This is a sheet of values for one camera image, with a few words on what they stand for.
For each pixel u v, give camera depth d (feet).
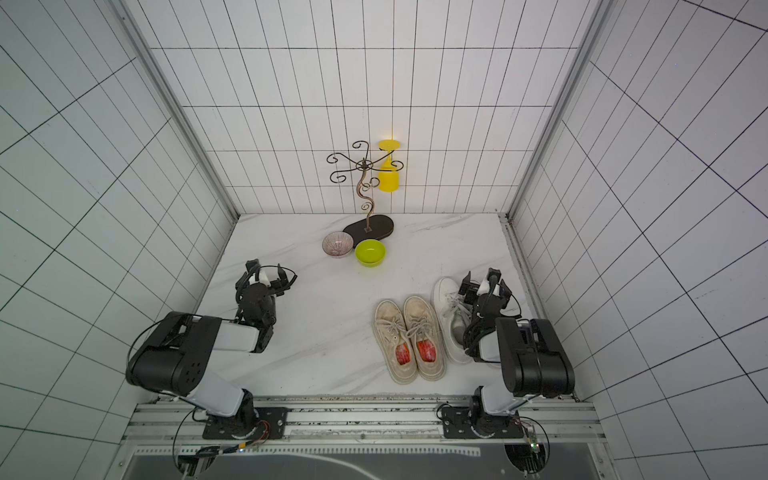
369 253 3.45
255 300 2.25
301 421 2.44
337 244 3.52
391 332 2.67
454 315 2.66
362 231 3.71
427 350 2.66
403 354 2.66
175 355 1.49
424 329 2.61
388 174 3.36
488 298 2.38
